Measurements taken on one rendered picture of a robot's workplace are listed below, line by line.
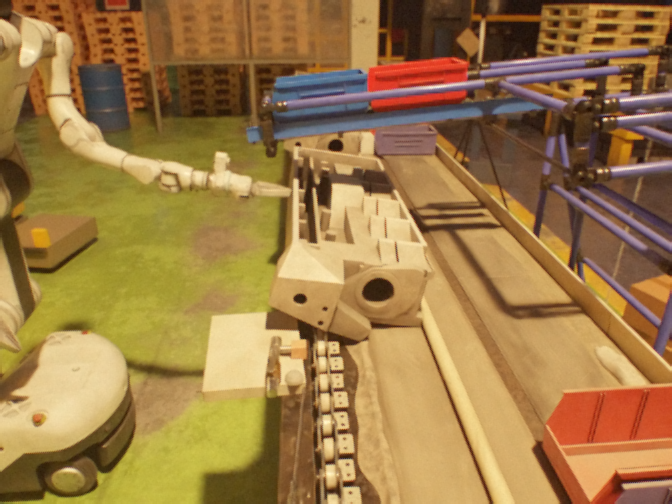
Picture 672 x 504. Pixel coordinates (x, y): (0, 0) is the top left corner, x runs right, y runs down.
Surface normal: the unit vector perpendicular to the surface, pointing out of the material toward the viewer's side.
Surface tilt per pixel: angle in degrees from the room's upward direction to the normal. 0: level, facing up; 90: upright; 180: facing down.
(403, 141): 92
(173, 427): 0
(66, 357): 73
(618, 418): 88
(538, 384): 0
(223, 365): 0
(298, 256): 38
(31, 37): 90
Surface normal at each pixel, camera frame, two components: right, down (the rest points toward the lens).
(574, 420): 0.07, 0.39
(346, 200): 0.17, -0.34
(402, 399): 0.00, -0.91
